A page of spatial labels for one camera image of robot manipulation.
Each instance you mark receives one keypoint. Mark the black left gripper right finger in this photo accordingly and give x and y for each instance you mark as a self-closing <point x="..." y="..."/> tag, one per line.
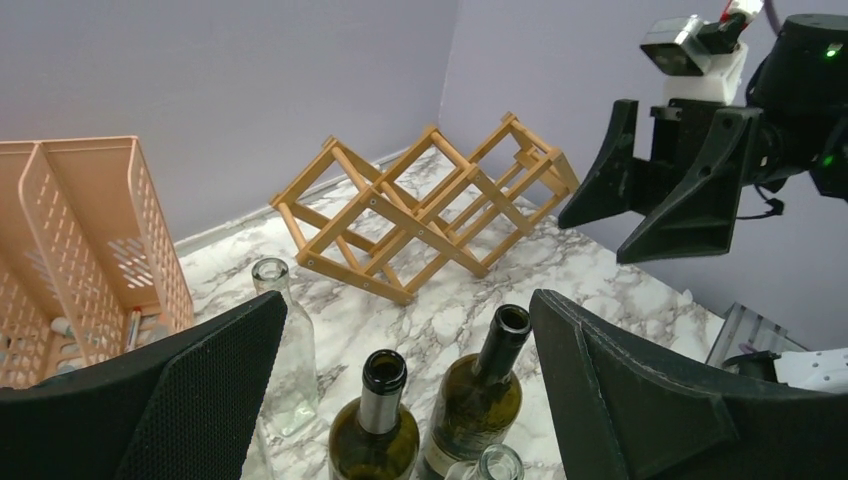
<point x="624" y="407"/>

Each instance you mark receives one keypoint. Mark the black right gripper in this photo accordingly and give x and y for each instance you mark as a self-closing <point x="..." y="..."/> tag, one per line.
<point x="702" y="155"/>

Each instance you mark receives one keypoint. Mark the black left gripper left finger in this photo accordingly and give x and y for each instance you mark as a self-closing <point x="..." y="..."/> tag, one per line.
<point x="183" y="407"/>

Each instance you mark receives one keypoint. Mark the green wine bottle dark neck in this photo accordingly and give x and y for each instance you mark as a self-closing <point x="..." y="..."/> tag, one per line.
<point x="479" y="397"/>

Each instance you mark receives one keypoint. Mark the green wine bottle silver foil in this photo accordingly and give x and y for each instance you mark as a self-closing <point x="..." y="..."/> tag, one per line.
<point x="375" y="436"/>

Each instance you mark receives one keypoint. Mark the wooden wine rack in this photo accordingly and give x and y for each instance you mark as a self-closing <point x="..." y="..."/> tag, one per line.
<point x="388" y="242"/>

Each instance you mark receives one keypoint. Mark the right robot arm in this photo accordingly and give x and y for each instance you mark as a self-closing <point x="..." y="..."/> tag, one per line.
<point x="802" y="84"/>

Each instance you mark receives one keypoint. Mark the clear square glass bottle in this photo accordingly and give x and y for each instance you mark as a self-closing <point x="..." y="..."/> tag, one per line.
<point x="291" y="398"/>

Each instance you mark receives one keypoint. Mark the clear glass bottle front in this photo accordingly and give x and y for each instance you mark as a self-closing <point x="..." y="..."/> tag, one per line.
<point x="496" y="462"/>

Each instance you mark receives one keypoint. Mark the orange plastic file organizer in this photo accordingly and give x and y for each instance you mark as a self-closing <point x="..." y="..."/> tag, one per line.
<point x="88" y="267"/>

